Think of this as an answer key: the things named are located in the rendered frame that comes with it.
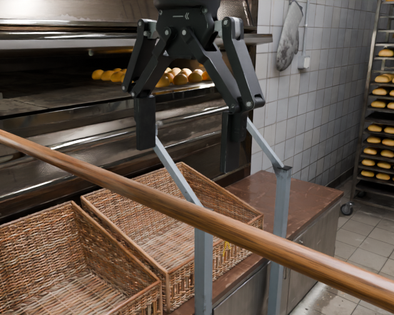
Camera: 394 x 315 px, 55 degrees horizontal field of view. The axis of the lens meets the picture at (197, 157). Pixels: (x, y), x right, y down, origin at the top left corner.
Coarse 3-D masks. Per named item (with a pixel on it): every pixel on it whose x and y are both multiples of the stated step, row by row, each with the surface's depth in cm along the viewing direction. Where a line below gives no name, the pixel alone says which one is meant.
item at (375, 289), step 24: (24, 144) 81; (72, 168) 69; (96, 168) 66; (120, 192) 61; (144, 192) 57; (192, 216) 51; (216, 216) 49; (240, 240) 46; (264, 240) 44; (288, 240) 44; (288, 264) 42; (312, 264) 40; (336, 264) 39; (336, 288) 39; (360, 288) 37; (384, 288) 36
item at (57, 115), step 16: (160, 96) 165; (176, 96) 173; (192, 96) 181; (32, 112) 126; (48, 112) 127; (64, 112) 132; (80, 112) 136; (96, 112) 142; (0, 128) 116; (16, 128) 120
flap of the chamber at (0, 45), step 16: (0, 48) 98; (16, 48) 101; (32, 48) 104; (48, 48) 108; (64, 48) 112; (80, 48) 117; (96, 48) 122; (112, 48) 128; (128, 48) 135; (224, 48) 197
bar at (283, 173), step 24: (168, 120) 119; (192, 120) 127; (72, 144) 94; (96, 144) 100; (264, 144) 144; (0, 168) 82; (168, 168) 112; (288, 168) 141; (192, 192) 109; (288, 192) 145
